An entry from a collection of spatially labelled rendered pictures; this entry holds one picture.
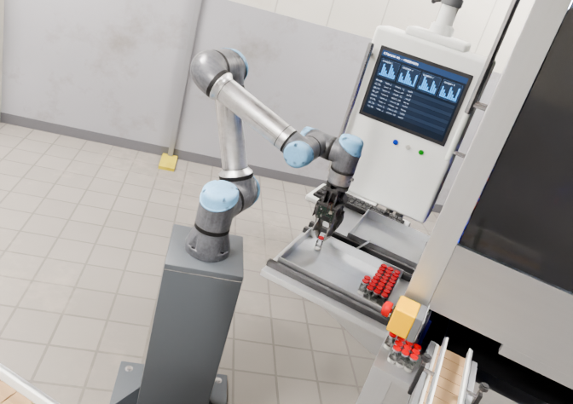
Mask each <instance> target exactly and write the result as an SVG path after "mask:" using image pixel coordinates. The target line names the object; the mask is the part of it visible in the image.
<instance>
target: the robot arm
mask: <svg viewBox="0 0 573 404"><path fill-rule="evenodd" d="M248 71H249V67H248V63H247V60H246V57H245V56H244V55H243V54H242V53H241V52H240V51H238V50H236V49H229V48H221V49H208V50H203V51H201V52H199V53H198V54H197V55H196V56H195V57H194V58H193V60H192V62H191V66H190V73H191V77H192V79H193V81H194V83H195V84H196V86H197V87H198V88H199V89H200V90H201V91H202V92H203V93H204V94H206V95H207V96H208V97H209V98H211V99H212V100H215V107H216V114H217V128H218V135H219V143H220V151H221V158H222V166H223V169H222V170H221V172H220V173H219V174H218V175H219V181H217V180H214V181H210V182H208V183H207V184H206V185H205V186H204V187H203V188H202V192H201V193H200V202H199V206H198V210H197V214H196V218H195V223H194V226H193V228H192V229H191V231H190V232H189V234H188V236H187V238H186V239H185V244H184V248H185V250H186V252H187V253H188V254H189V255H190V256H192V257H194V258H196V259H199V260H201V261H204V262H211V263H214V262H220V261H222V260H224V259H226V258H227V257H228V256H229V252H230V239H229V230H230V227H231V223H232V220H233V218H234V217H235V216H237V215H238V214H240V213H241V212H242V211H244V210H245V209H248V208H250V207H251V206H252V205H253V204H254V203H255V202H256V201H257V200H258V197H259V194H260V185H259V182H258V180H257V179H256V178H255V176H254V175H253V171H252V169H250V168H249V167H248V165H247V156H246V141H245V132H244V124H243V121H244V122H246V123H247V124H248V125H249V126H251V127H252V128H253V129H254V130H255V131H256V132H257V133H259V134H260V135H261V136H262V137H264V138H265V139H266V140H267V141H269V142H270V143H271V144H273V145H274V146H275V147H276V148H278V149H279V150H280V151H281V152H283V156H284V159H285V161H286V163H287V164H288V165H289V166H291V167H292V168H301V167H304V166H306V165H308V164H310V163H311V162H312V161H313V160H315V159H317V158H319V157H321V158H323V159H326V160H328V161H332V165H331V168H330V171H329V173H328V176H327V183H326V184H327V189H326V192H325V195H323V196H322V197H321V198H320V199H318V200H317V201H316V204H315V209H314V211H313V215H312V216H314V215H315V225H314V226H313V228H312V231H315V236H316V238H317V239H318V236H319V235H320V233H321V227H322V223H323V221H325V222H328V224H329V227H328V229H327V233H326V234H325V235H324V239H323V241H325V240H327V239H329V238H330V237H331V236H332V234H333V233H334V232H335V230H336V229H337V228H338V227H339V225H340V224H341V223H342V221H343V220H344V213H345V211H343V209H344V205H346V203H347V201H348V199H349V198H348V197H347V195H346V193H345V192H347V191H348V189H349V186H350V184H351V182H353V181H354V178H352V177H353V176H354V174H355V171H356V167H357V164H358V162H359V159H360V157H361V156H362V149H363V145H364V143H363V140H362V139H361V138H360V137H358V136H354V135H351V134H343V135H341V137H340V138H338V137H335V136H331V135H329V134H327V133H325V132H322V131H320V130H318V129H314V128H311V127H305V128H303V130H302V131H301V133H299V132H297V131H296V130H295V129H294V128H293V127H292V126H291V125H289V124H288V123H287V122H285V121H284V120H283V119H282V118H280V117H279V116H278V115H276V114H275V113H274V112H272V111H271V110H270V109H269V108H267V107H266V106H265V105H264V104H263V103H262V102H261V101H259V100H258V99H257V98H256V97H254V96H253V95H252V94H250V93H249V92H248V91H247V90H245V85H244V80H245V79H246V77H247V75H248Z"/></svg>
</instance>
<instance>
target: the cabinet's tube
mask: <svg viewBox="0 0 573 404"><path fill-rule="evenodd" d="M437 2H441V3H442V7H441V9H440V11H439V14H438V17H437V20H436V21H434V22H432V23H431V26H430V29H429V31H430V32H434V33H436V34H439V35H442V36H445V37H449V38H451V37H452V36H453V33H454V28H453V27H452V26H453V24H454V20H455V17H456V15H457V13H458V10H459V9H461V8H462V5H463V2H464V0H431V3H437Z"/></svg>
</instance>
